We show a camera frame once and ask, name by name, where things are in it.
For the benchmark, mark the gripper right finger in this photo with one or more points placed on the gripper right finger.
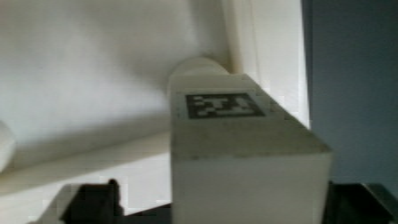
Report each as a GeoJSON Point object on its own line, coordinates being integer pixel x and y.
{"type": "Point", "coordinates": [362, 204]}

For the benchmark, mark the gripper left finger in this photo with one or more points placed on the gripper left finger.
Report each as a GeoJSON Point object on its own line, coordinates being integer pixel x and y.
{"type": "Point", "coordinates": [88, 205]}

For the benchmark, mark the white table leg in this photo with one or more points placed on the white table leg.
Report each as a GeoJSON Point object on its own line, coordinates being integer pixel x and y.
{"type": "Point", "coordinates": [250, 160]}

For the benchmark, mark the white square tabletop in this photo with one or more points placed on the white square tabletop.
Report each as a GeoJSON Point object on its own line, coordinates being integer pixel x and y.
{"type": "Point", "coordinates": [90, 51]}

